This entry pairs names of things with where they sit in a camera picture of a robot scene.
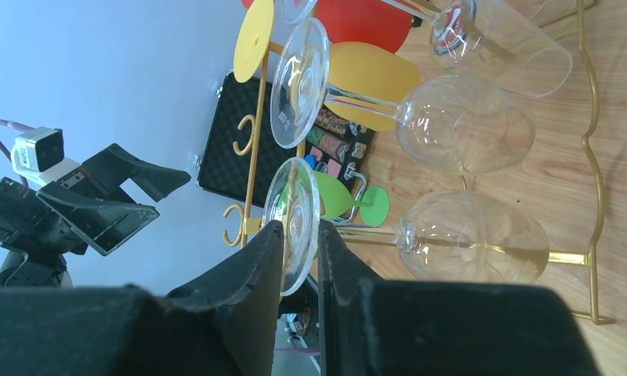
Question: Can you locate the orange wine glass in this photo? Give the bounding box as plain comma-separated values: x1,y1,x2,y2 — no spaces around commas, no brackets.
234,1,421,147

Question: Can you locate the blue round chip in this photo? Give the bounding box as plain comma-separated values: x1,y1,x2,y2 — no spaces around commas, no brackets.
304,154,317,170

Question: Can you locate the clear wine glass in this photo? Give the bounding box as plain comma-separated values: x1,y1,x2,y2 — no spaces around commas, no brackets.
270,17,538,175
390,1,574,97
263,157,550,297

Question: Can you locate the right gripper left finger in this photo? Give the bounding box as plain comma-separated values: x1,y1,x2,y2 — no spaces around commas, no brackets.
0,220,284,375

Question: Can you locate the green wine glass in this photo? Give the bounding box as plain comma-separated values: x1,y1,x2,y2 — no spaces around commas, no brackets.
314,171,390,226

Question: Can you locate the black poker chip case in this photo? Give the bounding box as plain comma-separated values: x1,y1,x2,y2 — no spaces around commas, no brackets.
197,72,375,208

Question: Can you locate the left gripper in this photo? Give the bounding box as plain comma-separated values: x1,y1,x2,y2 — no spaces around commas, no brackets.
0,143,191,257

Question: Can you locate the clear wine glass front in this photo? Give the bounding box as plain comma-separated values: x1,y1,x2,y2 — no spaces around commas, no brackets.
263,157,550,297

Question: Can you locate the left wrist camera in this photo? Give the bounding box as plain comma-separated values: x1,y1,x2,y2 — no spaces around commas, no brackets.
10,127,81,186

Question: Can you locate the gold wire glass rack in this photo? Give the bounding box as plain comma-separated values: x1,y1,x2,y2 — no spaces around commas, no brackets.
227,1,611,325

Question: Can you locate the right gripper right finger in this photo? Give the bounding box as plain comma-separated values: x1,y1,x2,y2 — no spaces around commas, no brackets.
318,222,600,375

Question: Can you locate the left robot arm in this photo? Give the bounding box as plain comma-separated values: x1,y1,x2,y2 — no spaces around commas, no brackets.
0,143,191,288

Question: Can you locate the red wine glass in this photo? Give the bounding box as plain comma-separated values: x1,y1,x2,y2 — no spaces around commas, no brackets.
241,0,415,55

